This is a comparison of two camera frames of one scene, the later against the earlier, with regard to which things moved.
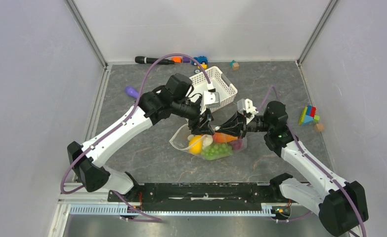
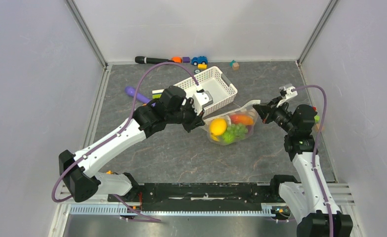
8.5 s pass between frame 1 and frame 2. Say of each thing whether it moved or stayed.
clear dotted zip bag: moved
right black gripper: moved
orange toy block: stayed
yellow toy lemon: moved
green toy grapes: moved
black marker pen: stayed
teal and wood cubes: stayed
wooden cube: stayed
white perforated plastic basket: stayed
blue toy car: stayed
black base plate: stayed
